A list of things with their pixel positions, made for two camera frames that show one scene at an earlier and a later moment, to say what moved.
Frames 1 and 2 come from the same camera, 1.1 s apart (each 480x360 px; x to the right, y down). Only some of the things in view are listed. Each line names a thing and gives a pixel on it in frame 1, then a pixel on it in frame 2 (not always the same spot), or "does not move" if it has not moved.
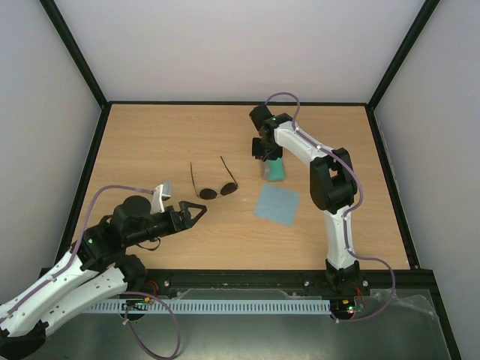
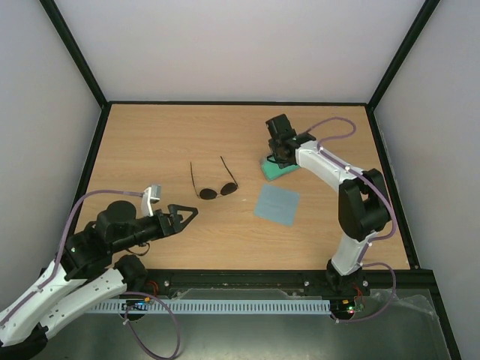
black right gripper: x=266 y=153 → x=281 y=154
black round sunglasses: x=208 y=193 does not move
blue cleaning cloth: x=277 y=205 does not move
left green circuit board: x=137 y=302 does not move
